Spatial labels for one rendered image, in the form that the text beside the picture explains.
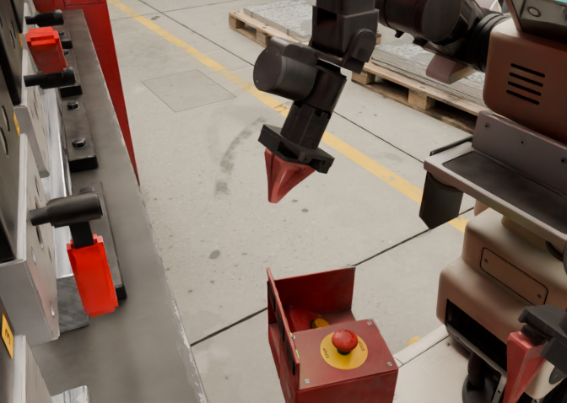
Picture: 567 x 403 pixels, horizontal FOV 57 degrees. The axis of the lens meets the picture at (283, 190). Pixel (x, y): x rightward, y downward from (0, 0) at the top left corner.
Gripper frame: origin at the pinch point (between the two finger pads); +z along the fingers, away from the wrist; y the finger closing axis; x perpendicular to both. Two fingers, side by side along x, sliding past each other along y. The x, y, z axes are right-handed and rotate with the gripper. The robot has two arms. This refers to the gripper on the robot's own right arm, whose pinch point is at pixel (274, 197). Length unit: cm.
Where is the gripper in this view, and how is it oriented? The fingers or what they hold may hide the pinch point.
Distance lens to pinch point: 76.4
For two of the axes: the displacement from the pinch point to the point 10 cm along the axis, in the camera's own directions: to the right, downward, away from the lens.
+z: -3.8, 8.8, 2.9
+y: 5.5, 4.6, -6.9
